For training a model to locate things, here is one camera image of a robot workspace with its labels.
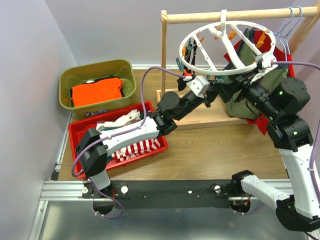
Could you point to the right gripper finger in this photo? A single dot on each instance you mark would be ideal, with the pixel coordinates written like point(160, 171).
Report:
point(227, 89)
point(244, 77)

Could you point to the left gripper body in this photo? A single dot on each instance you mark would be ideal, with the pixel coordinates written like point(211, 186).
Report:
point(207, 99)

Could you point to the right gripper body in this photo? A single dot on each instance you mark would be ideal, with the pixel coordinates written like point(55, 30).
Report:
point(253, 92)

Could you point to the teal clothes peg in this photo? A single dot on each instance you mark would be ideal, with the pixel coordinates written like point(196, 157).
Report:
point(221, 78)

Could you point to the white round clip hanger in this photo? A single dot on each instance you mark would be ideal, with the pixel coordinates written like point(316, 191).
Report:
point(219, 30)

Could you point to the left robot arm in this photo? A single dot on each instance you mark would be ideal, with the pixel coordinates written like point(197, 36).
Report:
point(96, 146)

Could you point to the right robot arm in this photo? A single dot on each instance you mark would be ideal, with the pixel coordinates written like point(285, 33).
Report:
point(291, 135)

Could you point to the olive green shirt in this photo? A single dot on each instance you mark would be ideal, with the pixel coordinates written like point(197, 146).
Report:
point(270, 81)

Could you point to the wooden clothes rack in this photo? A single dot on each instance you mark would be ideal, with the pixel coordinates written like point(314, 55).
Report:
point(216, 116)

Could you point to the black striped sock pair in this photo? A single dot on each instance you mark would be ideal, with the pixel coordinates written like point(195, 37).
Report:
point(189, 52)

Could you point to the orange folded garment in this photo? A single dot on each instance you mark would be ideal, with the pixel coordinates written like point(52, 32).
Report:
point(104, 90)

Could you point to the red white striped santa sock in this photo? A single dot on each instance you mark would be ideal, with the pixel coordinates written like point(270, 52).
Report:
point(137, 149)

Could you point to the olive green plastic bin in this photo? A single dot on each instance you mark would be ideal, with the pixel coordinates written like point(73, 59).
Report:
point(119, 68)

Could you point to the red plastic tray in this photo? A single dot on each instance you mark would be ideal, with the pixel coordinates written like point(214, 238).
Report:
point(77, 130)

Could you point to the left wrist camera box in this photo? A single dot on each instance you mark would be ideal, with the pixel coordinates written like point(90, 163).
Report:
point(198, 85)

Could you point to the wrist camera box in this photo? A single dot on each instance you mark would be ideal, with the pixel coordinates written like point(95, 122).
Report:
point(198, 85)
point(265, 65)

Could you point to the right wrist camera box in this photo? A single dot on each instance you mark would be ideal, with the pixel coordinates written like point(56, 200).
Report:
point(265, 65)

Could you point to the blue wire hanger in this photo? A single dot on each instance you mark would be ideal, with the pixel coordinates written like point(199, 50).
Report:
point(283, 38)

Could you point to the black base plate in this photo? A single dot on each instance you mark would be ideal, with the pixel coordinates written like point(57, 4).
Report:
point(165, 194)

